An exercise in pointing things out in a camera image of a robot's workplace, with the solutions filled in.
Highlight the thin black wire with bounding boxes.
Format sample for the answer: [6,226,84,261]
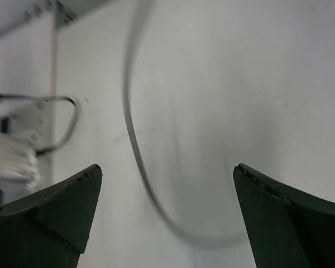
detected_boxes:
[0,93,82,155]

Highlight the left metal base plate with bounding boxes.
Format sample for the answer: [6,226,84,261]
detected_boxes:
[0,101,52,203]

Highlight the aluminium table frame rail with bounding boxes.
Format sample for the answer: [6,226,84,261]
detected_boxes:
[0,0,107,38]

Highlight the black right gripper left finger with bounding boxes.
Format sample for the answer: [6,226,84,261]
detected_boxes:
[0,164,102,267]

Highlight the white headphone cable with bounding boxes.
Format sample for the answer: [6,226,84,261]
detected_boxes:
[122,0,249,248]

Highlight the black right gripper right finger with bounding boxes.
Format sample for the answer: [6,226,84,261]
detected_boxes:
[233,164,335,267]

